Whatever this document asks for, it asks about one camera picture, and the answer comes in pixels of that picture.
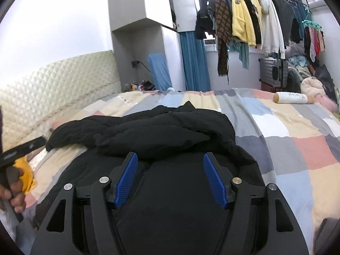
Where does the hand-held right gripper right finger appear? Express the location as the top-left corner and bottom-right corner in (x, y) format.
(203, 151), (310, 255)

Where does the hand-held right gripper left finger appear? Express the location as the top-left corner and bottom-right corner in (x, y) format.
(29, 151), (139, 255)

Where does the large black garment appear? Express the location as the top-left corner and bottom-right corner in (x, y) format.
(34, 101), (269, 255)

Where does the pile of mixed clothes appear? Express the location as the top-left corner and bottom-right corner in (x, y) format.
(286, 54), (338, 104)

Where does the person's left hand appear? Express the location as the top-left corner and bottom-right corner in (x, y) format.
(0, 166), (27, 213)

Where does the yellow cloth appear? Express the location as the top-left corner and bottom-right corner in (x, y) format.
(14, 156), (37, 195)

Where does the cream quilted headboard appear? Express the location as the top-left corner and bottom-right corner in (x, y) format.
(0, 50), (122, 152)

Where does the pastel checkered bed cover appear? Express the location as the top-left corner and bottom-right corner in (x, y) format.
(16, 88), (340, 250)

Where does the small bedside clutter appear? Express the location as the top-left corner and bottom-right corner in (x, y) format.
(129, 79), (156, 91)

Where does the blue covered chair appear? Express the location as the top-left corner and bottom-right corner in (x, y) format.
(147, 53), (173, 91)

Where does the blue curtain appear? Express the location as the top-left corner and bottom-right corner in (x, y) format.
(180, 31), (211, 92)

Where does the grey suitcase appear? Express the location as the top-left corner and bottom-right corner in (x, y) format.
(259, 57), (290, 91)

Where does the hanging teal garment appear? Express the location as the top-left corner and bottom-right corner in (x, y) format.
(228, 40), (251, 70)

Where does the cream round cushion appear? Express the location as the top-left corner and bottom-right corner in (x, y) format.
(300, 76), (327, 98)

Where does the pink plush cloth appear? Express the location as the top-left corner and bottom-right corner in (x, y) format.
(314, 94), (338, 110)

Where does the hanging brown plaid shirt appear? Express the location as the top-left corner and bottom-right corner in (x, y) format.
(214, 0), (233, 77)

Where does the hanging white hoodie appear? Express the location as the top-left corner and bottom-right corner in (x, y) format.
(257, 0), (286, 59)

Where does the hanging yellow fleece jacket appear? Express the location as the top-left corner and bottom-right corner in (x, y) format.
(227, 0), (262, 47)

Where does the hanging black jacket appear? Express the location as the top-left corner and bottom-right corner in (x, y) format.
(194, 0), (217, 40)

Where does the white wardrobe cabinet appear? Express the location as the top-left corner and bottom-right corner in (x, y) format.
(108, 0), (197, 92)

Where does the hanging dark grey coat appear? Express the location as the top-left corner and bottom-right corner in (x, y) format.
(264, 0), (297, 49)

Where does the teal clip drying hanger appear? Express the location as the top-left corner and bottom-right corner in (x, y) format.
(301, 5), (323, 31)

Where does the wall socket with black cable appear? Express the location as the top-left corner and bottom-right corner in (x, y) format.
(131, 60), (152, 73)

